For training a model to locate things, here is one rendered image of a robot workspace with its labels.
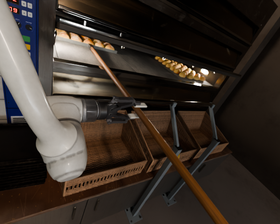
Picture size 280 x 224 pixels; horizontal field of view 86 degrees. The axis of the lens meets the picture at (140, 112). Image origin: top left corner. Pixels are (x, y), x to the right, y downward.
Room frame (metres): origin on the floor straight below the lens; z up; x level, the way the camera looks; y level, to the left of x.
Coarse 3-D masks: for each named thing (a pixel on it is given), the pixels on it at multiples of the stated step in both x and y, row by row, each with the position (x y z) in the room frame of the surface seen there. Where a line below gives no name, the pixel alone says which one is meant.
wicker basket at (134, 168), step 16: (96, 128) 0.95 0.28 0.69; (112, 128) 1.05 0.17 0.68; (128, 128) 1.05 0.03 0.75; (96, 144) 0.89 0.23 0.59; (112, 144) 0.96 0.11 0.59; (128, 144) 0.99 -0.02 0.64; (96, 160) 0.75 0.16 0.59; (128, 160) 0.87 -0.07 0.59; (144, 160) 0.79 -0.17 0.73; (80, 176) 0.50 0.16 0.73; (96, 176) 0.56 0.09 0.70; (112, 176) 0.64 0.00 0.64; (64, 192) 0.44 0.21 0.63
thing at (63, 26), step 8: (56, 24) 0.78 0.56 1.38; (64, 24) 0.70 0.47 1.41; (80, 32) 0.75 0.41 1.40; (88, 32) 0.77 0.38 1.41; (104, 40) 0.82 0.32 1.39; (112, 40) 0.85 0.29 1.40; (136, 48) 0.95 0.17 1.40; (144, 48) 0.99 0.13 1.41; (160, 56) 1.08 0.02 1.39; (168, 56) 1.13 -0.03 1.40; (192, 64) 1.30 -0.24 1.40; (224, 72) 1.62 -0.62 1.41
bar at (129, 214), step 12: (72, 96) 0.55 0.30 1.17; (84, 96) 0.58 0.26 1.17; (96, 96) 0.62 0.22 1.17; (108, 96) 0.67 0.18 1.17; (216, 144) 1.10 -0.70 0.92; (204, 156) 1.10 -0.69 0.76; (168, 168) 0.80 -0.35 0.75; (192, 168) 1.11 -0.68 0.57; (156, 180) 0.79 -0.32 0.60; (180, 180) 1.12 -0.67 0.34; (144, 192) 0.81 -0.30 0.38; (168, 192) 1.18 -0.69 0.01; (168, 204) 1.04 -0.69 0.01; (132, 216) 0.78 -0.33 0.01
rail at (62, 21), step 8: (72, 24) 0.72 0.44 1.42; (80, 24) 0.75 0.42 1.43; (96, 32) 0.80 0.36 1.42; (104, 32) 0.82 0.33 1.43; (120, 40) 0.89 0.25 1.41; (128, 40) 0.92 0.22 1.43; (152, 48) 1.03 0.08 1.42; (176, 56) 1.18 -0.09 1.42; (200, 64) 1.37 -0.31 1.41; (208, 64) 1.44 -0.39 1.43; (232, 72) 1.72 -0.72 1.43
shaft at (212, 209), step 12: (108, 72) 0.92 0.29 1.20; (120, 84) 0.80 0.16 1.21; (144, 120) 0.55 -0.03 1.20; (156, 132) 0.50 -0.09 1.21; (168, 156) 0.41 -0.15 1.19; (180, 168) 0.37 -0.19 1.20; (192, 180) 0.33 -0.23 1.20; (192, 192) 0.31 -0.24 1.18; (204, 192) 0.31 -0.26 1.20; (204, 204) 0.28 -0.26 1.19; (216, 216) 0.26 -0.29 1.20
